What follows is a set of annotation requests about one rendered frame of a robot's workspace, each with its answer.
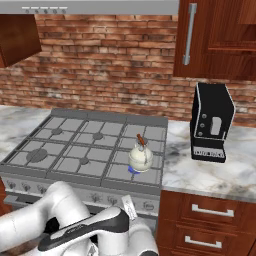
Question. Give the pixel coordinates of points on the brown wooden wall cupboard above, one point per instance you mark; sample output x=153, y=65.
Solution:
x=16, y=36

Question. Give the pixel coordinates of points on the brown wooden base cupboard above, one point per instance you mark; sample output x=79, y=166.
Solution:
x=3, y=200

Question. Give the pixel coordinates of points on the black coffee machine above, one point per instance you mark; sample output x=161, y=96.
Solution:
x=210, y=110

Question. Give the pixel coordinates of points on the grey gas hob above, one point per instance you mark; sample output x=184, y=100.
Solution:
x=83, y=146

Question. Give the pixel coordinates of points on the brown wooden drawer front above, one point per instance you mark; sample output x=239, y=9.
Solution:
x=180, y=206
x=170, y=240

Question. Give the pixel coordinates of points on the grey hob knob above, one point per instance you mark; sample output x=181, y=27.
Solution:
x=112, y=200
x=96, y=197
x=11, y=184
x=148, y=206
x=41, y=189
x=26, y=187

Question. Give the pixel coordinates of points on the brown wooden cupboard door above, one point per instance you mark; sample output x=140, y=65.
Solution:
x=223, y=40

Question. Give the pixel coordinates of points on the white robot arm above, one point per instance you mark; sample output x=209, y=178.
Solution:
x=63, y=200

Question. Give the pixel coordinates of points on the blue burner flame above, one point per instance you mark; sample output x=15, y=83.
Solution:
x=133, y=171

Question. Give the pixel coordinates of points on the grey range hood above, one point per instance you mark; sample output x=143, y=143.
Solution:
x=100, y=6

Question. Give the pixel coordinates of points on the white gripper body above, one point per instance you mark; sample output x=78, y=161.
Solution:
x=130, y=208

